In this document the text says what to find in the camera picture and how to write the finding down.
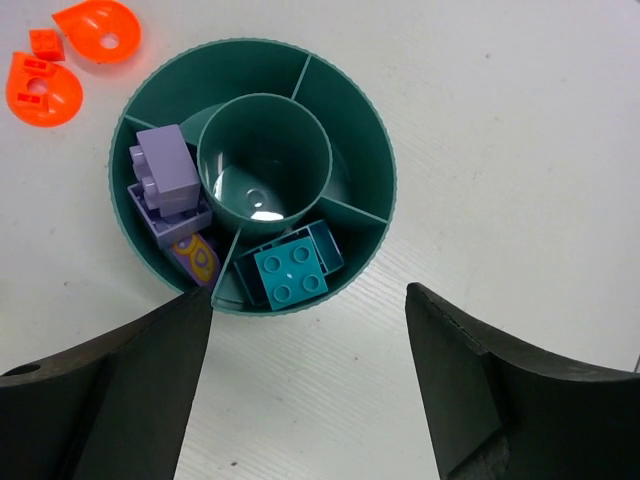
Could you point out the orange teardrop dish upright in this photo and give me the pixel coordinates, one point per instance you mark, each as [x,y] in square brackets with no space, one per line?
[104,32]

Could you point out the purple printed lego tile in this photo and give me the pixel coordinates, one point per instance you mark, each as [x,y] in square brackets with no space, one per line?
[198,259]

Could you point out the teal square lego brick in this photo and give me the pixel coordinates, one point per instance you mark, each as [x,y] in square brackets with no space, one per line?
[291,273]

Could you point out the teal rounded lego piece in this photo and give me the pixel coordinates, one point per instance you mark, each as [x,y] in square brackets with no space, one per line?
[327,250]

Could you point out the orange teardrop dish overturned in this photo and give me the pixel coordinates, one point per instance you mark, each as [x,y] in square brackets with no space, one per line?
[42,93]

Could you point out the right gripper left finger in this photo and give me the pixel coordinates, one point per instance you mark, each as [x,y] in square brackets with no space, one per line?
[113,407]

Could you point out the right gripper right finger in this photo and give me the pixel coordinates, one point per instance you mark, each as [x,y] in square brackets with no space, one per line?
[498,407]

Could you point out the purple hollow lego brick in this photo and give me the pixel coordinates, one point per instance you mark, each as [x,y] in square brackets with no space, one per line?
[169,230]

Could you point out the small orange two-stud brick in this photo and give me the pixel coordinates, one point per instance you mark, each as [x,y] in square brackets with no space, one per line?
[47,44]

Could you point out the teal round divided container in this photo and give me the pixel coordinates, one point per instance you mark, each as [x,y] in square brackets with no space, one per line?
[280,138]

